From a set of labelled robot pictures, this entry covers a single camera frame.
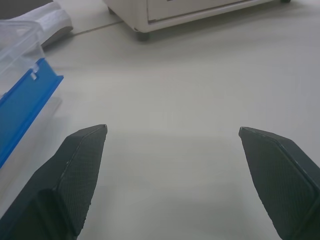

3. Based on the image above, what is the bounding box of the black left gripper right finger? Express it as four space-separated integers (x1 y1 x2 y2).
238 126 320 240

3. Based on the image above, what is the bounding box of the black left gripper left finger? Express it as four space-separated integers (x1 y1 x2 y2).
0 123 109 240

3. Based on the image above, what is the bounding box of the clear plastic storage box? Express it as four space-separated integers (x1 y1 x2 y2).
0 19 65 211

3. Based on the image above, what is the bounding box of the white cloth bundle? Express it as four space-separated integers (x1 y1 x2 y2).
9 0 75 49

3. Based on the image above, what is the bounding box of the white appliance base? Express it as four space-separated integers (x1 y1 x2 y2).
103 0 292 42

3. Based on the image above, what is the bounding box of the blue box latch handle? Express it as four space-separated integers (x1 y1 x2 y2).
0 57 65 169

